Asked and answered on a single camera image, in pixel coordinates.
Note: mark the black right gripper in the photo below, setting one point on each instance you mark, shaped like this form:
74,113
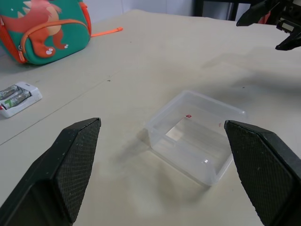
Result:
291,14

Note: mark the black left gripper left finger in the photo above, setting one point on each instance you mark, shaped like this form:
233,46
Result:
47,179

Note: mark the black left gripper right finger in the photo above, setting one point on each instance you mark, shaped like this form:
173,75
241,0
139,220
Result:
270,174

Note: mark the clear plastic container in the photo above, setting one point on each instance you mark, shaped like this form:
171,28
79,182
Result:
188,141

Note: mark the silver green battery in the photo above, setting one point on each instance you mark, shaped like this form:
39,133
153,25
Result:
17,99
9,91

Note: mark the white battery charger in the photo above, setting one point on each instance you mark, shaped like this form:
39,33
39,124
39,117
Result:
33,94

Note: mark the small red pill fragment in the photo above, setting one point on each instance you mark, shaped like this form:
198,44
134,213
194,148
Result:
188,116

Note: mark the green dinosaur backpack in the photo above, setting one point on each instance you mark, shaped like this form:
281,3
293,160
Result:
47,30

